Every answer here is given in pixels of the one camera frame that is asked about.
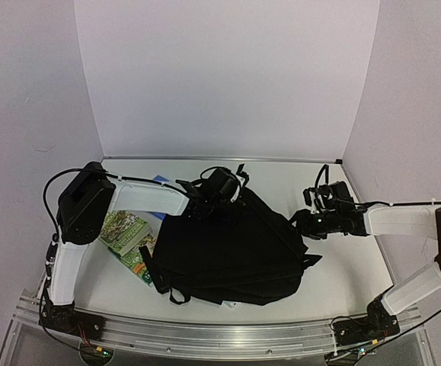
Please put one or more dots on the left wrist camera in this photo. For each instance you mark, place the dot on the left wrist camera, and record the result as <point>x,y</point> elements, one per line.
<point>190,189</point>

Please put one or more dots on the lower green paperback book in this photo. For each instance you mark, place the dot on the lower green paperback book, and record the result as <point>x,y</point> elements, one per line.
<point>134,261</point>

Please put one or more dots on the upper green paperback book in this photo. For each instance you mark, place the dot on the upper green paperback book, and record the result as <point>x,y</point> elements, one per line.
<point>122,230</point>

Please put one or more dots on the green paperback book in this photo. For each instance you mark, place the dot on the green paperback book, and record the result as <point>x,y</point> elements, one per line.
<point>134,261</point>
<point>122,230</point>

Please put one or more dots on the black student backpack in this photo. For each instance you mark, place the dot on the black student backpack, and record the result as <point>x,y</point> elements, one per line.
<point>248,254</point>

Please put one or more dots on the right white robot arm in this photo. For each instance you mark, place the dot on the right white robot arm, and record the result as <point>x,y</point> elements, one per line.
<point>379,218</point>

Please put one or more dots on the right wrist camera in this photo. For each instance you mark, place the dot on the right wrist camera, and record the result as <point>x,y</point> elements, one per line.
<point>330,195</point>

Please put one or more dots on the blue notebook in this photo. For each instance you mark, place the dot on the blue notebook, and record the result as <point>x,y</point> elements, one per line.
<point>159,215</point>

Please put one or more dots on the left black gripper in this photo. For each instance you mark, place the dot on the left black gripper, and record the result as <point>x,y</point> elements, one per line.
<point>237,211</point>

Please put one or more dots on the aluminium mounting rail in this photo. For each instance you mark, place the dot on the aluminium mounting rail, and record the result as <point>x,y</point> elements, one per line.
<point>190,340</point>

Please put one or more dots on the white stapler box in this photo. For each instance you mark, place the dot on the white stapler box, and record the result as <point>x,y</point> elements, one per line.
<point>229,304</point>

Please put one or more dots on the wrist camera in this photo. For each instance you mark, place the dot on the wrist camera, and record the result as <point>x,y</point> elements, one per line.
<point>330,195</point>
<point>190,189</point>

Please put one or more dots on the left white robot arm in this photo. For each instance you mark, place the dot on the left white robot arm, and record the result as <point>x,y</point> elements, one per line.
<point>82,207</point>

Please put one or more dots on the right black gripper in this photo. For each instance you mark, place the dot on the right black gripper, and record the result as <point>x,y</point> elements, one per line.
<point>308,225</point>

